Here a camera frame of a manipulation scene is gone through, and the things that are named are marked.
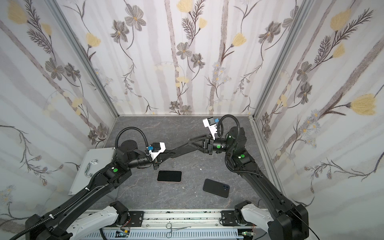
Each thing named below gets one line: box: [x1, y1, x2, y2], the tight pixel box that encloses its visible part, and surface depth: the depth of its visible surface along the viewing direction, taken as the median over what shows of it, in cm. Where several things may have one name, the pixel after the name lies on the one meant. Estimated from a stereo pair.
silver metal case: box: [68, 147, 115, 196], surface depth 78 cm
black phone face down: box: [203, 178, 230, 198], surface depth 86 cm
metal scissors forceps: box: [165, 222, 192, 239], surface depth 73 cm
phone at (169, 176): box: [156, 170, 183, 183], surface depth 90 cm
